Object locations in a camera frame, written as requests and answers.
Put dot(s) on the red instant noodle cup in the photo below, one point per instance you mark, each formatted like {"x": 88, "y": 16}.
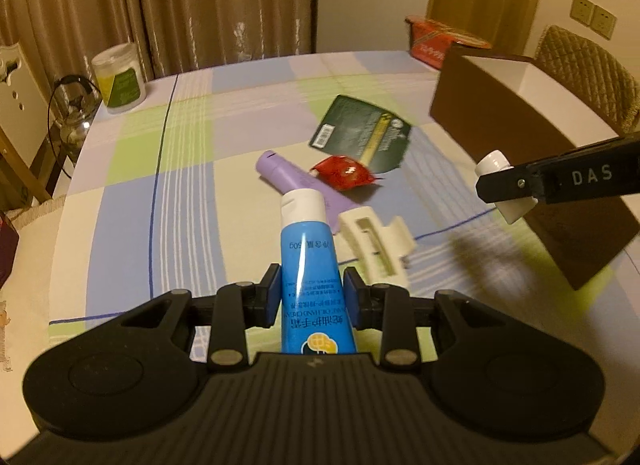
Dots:
{"x": 440, "y": 42}

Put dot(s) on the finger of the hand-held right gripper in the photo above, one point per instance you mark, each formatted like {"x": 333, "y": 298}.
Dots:
{"x": 507, "y": 185}

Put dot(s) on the glass jug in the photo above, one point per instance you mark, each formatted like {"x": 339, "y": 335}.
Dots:
{"x": 75, "y": 120}

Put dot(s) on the purple tube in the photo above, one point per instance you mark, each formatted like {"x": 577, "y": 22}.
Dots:
{"x": 287, "y": 172}

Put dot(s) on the green lip balm card pack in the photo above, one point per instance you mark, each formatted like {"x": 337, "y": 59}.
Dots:
{"x": 360, "y": 130}

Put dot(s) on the white jar with green label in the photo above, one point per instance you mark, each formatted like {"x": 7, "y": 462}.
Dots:
{"x": 119, "y": 77}

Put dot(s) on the brown cardboard box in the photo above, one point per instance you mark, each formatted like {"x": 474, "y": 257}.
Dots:
{"x": 500, "y": 120}

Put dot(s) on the red snack packet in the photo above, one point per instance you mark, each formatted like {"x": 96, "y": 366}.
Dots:
{"x": 345, "y": 172}

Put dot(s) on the chair with quilted cover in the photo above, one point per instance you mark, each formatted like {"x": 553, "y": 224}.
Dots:
{"x": 585, "y": 65}

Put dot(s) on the desktop with checked tablecloth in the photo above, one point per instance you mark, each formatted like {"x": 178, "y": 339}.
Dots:
{"x": 200, "y": 205}

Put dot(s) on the white wooden chair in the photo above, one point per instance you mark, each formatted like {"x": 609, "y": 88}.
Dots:
{"x": 20, "y": 110}

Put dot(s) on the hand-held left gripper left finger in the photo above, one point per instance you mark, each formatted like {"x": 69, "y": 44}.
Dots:
{"x": 272, "y": 297}

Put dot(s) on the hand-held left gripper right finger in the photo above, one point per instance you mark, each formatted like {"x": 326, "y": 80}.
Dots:
{"x": 350, "y": 295}

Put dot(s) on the white hair clip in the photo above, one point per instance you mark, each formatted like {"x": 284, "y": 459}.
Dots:
{"x": 380, "y": 240}

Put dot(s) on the blue hand cream tube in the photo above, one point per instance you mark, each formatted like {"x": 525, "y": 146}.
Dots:
{"x": 305, "y": 270}

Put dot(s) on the dark red box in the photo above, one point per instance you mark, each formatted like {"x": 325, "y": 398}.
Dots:
{"x": 7, "y": 250}

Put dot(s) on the beige wall socket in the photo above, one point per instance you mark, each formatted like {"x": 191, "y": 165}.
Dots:
{"x": 604, "y": 21}
{"x": 582, "y": 9}

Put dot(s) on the beige curtains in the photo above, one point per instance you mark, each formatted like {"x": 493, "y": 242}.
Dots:
{"x": 150, "y": 5}

